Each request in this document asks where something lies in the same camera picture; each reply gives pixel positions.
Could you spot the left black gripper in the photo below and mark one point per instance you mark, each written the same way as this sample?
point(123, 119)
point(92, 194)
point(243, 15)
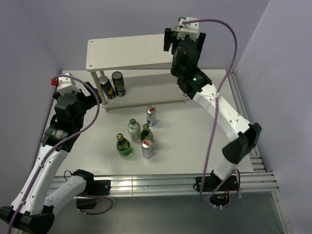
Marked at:
point(90, 100)

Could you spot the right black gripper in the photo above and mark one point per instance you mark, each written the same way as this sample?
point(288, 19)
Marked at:
point(169, 38)

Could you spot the clear glass bottle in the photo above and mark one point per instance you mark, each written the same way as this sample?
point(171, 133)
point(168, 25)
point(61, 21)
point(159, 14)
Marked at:
point(134, 129)
point(179, 26)

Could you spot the green bottle yellow label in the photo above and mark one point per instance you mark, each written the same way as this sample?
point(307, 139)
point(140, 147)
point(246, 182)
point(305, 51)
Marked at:
point(123, 145)

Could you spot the silver blue can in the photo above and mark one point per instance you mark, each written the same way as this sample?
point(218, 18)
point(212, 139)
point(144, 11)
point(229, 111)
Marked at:
point(151, 115)

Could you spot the green bottle red label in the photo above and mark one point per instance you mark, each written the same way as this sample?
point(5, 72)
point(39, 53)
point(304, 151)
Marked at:
point(146, 133)

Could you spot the silver can red tab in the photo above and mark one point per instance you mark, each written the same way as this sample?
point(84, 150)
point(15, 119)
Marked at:
point(147, 148)

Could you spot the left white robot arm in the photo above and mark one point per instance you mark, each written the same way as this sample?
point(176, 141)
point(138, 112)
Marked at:
point(33, 210)

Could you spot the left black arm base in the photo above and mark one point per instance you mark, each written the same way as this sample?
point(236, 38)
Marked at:
point(99, 188)

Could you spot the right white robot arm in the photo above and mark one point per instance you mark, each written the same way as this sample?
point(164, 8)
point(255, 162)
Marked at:
point(243, 135)

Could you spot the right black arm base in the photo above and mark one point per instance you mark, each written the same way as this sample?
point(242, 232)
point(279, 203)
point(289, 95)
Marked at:
point(227, 192)

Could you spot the beige two-tier shelf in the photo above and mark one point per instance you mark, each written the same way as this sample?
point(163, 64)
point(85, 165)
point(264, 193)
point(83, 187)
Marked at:
point(145, 68)

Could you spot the black yellow can left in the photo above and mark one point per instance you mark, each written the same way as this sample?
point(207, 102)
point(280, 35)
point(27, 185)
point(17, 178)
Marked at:
point(107, 87)

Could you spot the black green can right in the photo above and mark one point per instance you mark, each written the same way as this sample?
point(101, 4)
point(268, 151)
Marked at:
point(118, 81)

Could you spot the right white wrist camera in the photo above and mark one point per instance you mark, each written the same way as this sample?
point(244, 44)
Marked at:
point(187, 28)

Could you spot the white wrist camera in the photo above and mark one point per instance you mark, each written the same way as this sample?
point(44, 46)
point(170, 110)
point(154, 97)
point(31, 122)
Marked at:
point(65, 85)
point(187, 28)

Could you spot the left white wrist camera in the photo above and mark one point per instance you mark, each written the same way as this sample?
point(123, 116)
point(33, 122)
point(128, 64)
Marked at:
point(65, 85)

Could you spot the aluminium side rail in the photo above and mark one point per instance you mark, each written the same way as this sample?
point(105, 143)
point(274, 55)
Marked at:
point(256, 159)

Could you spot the aluminium front rail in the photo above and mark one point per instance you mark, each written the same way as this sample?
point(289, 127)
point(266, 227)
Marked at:
point(187, 184)

